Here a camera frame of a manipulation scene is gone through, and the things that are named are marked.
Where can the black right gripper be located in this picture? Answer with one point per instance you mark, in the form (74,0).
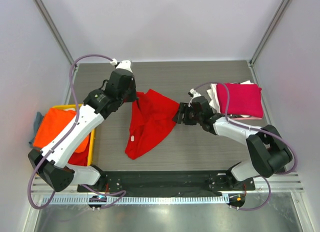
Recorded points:
(183,114)

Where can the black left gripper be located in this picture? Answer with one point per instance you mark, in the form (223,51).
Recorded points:
(133,96)

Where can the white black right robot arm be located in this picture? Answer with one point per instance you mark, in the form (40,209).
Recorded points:
(268,154)

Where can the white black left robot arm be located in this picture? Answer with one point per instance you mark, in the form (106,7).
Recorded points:
(51,162)

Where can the folded black patterned t-shirt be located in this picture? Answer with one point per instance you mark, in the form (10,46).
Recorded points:
(235,116)

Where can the folded magenta t-shirt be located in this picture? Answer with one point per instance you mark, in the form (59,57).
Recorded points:
(245,99)

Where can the folded pink t-shirt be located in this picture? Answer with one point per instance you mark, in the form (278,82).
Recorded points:
(248,118)

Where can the yellow plastic bin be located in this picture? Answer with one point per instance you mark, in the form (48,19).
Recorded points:
(86,145)

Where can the orange t-shirt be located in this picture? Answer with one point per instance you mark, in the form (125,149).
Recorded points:
(54,121)

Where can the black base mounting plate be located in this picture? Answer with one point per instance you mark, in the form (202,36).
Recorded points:
(173,184)

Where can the dark red t-shirt in bin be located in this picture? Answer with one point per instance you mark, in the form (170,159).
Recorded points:
(79,159)

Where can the grey t-shirt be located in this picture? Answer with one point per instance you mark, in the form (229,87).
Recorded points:
(36,125)

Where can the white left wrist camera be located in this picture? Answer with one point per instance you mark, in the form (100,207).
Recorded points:
(123,65)

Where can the white slotted cable duct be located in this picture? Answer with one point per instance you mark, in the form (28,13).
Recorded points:
(90,199)

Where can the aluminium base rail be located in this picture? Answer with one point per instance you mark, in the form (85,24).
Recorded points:
(278,184)

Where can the left aluminium frame post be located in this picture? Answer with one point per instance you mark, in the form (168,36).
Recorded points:
(53,29)

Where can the aluminium frame post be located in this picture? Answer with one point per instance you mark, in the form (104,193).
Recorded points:
(280,11)
(53,29)

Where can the right aluminium frame post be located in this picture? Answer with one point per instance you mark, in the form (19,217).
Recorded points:
(280,11)

